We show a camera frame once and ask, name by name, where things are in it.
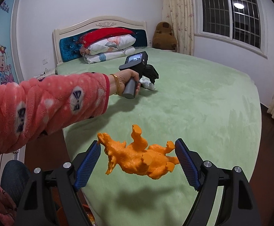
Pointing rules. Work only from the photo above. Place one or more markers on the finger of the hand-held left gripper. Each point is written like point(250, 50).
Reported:
point(153, 72)
point(148, 80)

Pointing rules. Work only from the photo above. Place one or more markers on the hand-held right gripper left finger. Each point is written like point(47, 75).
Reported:
point(89, 164)

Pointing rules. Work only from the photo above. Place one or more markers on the white wall socket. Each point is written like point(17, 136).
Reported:
point(45, 61)

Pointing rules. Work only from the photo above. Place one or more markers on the green bed blanket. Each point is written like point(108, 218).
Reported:
point(186, 103)

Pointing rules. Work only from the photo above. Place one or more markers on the cartoon wall poster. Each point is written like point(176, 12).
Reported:
point(0, 58)

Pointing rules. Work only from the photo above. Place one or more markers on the cream bed headboard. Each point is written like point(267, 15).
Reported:
point(68, 44)

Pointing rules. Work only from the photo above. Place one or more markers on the person's left forearm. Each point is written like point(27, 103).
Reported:
point(45, 108)

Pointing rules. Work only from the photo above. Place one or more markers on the orange toy dinosaur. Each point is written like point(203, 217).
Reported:
point(134, 160)

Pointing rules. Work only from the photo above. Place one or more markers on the white floral quilt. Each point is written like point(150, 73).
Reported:
point(113, 42)

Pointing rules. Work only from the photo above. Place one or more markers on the person's leg in jeans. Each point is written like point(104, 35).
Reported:
point(15, 181)

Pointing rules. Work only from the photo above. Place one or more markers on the white paper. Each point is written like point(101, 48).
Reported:
point(148, 86)

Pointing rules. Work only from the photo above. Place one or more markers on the person's left hand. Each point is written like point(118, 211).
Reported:
point(121, 80)

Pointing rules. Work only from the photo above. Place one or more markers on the orange plastic bucket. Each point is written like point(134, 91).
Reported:
point(61, 216)

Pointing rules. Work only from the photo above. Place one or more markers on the barred window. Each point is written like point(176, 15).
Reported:
point(231, 16)

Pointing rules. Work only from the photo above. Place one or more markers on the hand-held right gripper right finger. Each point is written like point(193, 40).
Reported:
point(186, 164)

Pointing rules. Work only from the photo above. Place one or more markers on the red cushion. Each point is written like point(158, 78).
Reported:
point(104, 35)

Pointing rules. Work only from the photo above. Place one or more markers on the brown plush toy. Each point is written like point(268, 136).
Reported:
point(164, 36)

